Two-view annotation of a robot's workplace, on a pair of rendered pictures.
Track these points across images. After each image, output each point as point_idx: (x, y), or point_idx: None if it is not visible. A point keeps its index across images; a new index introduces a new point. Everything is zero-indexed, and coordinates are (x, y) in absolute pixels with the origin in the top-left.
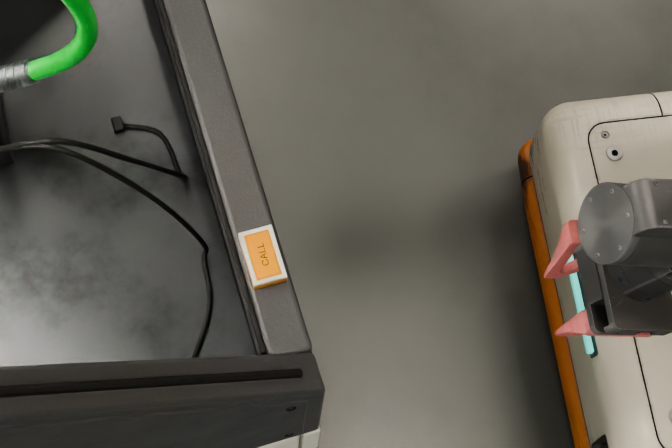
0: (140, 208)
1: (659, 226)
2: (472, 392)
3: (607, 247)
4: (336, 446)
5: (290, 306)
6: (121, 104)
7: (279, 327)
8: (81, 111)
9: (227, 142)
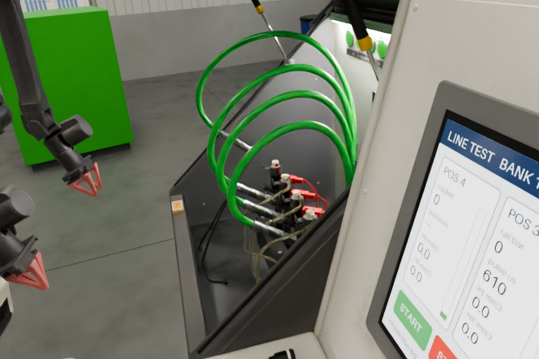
0: (220, 261)
1: (75, 114)
2: None
3: (88, 126)
4: None
5: (172, 201)
6: (223, 288)
7: (177, 198)
8: (239, 286)
9: (180, 229)
